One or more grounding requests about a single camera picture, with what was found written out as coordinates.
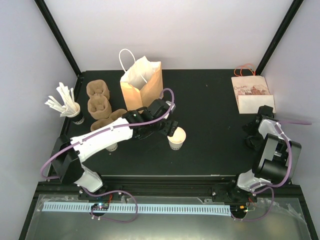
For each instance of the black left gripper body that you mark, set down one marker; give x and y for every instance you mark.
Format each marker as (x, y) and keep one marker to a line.
(169, 130)

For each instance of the white paper coffee cup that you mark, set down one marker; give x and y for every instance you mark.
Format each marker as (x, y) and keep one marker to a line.
(112, 148)
(176, 141)

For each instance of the brown paper takeout bag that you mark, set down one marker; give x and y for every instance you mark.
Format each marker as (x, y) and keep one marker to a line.
(142, 83)

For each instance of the brown pulp cup carrier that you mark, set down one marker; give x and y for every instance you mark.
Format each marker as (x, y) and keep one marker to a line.
(106, 121)

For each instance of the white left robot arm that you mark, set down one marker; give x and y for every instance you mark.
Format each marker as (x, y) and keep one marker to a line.
(69, 154)

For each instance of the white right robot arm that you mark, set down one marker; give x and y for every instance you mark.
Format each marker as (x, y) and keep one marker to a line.
(277, 155)

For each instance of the stack of pulp cup carriers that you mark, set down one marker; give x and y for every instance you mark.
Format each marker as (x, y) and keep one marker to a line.
(98, 104)

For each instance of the cup of white wrapped stirrers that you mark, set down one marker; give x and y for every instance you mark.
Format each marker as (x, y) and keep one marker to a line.
(70, 108)

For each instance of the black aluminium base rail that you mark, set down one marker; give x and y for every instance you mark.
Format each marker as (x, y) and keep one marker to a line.
(219, 189)

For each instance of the printed paper bag orange handles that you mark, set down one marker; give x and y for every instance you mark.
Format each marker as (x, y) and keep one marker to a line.
(251, 90)

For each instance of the light blue cable duct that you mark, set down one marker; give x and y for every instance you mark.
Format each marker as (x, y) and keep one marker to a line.
(131, 208)

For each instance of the black left frame post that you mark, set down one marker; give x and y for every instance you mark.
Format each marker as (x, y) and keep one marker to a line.
(49, 19)

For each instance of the black frame post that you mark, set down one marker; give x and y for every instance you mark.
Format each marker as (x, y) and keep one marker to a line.
(49, 19)
(285, 23)

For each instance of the black right frame post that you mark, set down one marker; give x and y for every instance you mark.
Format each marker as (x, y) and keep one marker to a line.
(285, 23)

